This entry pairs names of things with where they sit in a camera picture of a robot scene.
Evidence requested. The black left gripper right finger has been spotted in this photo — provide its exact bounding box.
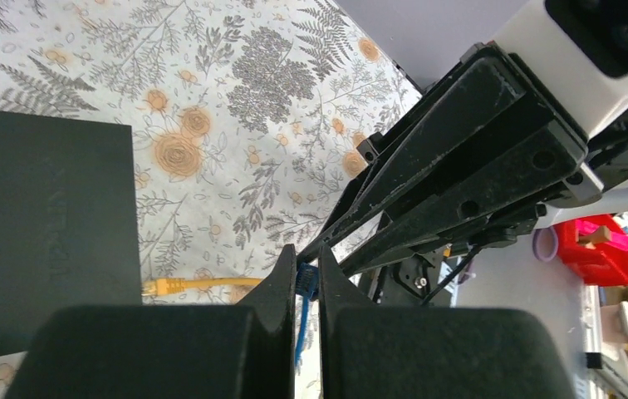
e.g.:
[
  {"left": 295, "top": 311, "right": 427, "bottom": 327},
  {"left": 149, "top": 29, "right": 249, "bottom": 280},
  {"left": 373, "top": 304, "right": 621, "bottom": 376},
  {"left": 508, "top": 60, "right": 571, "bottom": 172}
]
[{"left": 318, "top": 246, "right": 575, "bottom": 398}]

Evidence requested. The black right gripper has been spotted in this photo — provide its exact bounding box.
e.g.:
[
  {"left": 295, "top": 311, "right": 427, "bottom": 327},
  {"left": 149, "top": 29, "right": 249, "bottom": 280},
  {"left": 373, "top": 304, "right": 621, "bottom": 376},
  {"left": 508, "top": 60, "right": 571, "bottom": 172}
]
[{"left": 457, "top": 0, "right": 628, "bottom": 244}]

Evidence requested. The red plastic bin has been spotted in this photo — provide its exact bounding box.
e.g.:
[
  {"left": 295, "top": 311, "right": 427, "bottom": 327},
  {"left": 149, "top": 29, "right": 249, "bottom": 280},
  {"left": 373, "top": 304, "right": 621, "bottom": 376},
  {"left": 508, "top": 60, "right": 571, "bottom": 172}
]
[{"left": 553, "top": 214, "right": 628, "bottom": 287}]

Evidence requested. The large black network switch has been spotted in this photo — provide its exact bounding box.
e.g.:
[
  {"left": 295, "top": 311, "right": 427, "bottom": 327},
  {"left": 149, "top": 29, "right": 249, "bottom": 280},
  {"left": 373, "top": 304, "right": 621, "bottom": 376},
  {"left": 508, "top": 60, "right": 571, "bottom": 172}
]
[{"left": 0, "top": 111, "right": 141, "bottom": 357}]

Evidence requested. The orange yellow cable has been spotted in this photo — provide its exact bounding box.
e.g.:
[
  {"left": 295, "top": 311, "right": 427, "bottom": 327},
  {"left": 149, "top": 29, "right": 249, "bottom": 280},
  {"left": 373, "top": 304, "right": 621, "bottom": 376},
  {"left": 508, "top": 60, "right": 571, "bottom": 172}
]
[{"left": 140, "top": 277, "right": 264, "bottom": 298}]

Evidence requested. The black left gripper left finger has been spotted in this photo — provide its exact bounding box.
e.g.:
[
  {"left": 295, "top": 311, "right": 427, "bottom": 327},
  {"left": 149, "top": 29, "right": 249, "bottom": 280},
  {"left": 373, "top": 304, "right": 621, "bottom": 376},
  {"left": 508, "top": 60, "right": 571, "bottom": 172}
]
[{"left": 6, "top": 244, "right": 297, "bottom": 398}]

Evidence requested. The floral patterned table mat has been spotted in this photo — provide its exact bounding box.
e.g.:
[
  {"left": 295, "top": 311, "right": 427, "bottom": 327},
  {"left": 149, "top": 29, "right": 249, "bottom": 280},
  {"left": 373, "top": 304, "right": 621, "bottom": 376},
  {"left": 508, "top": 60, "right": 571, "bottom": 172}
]
[{"left": 0, "top": 1, "right": 420, "bottom": 315}]

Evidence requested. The blue ethernet cable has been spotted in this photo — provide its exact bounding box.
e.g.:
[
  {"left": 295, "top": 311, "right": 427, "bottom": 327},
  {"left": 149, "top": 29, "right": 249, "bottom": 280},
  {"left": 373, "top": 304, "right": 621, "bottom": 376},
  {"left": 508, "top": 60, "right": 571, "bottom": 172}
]
[{"left": 293, "top": 263, "right": 321, "bottom": 367}]

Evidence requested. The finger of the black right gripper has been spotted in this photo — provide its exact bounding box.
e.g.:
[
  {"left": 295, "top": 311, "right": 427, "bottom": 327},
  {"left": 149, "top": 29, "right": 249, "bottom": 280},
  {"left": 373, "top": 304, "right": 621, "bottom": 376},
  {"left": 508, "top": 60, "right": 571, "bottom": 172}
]
[
  {"left": 297, "top": 55, "right": 524, "bottom": 263},
  {"left": 341, "top": 122, "right": 587, "bottom": 276}
]

